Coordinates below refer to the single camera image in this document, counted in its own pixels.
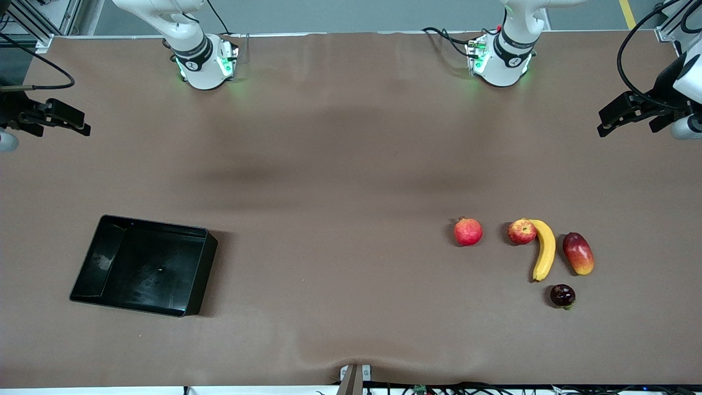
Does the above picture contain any black plastic box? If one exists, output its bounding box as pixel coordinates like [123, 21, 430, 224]
[69, 215, 218, 318]

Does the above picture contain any red yellow apple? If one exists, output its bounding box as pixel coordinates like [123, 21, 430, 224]
[507, 218, 537, 246]

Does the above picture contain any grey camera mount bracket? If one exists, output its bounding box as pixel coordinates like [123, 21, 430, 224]
[337, 364, 372, 395]

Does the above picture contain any black base cable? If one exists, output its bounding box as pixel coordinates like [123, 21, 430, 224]
[206, 0, 234, 36]
[421, 26, 473, 58]

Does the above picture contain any yellow banana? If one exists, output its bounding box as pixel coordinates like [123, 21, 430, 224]
[526, 219, 557, 283]

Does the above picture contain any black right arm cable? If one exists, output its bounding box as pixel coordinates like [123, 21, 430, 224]
[0, 33, 76, 92]

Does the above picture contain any dark purple mangosteen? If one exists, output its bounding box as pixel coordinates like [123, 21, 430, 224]
[550, 284, 576, 311]

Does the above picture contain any brown table cover sheet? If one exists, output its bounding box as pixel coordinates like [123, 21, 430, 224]
[0, 30, 702, 388]

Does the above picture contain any red yellow mango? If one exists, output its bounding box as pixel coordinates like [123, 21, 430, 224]
[562, 232, 595, 276]

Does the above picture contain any black left base cable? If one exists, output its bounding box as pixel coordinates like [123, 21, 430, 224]
[421, 26, 473, 58]

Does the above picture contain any red pomegranate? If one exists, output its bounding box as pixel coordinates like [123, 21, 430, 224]
[454, 217, 484, 247]

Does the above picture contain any black right base cable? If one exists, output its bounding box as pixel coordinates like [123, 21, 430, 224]
[206, 0, 234, 36]

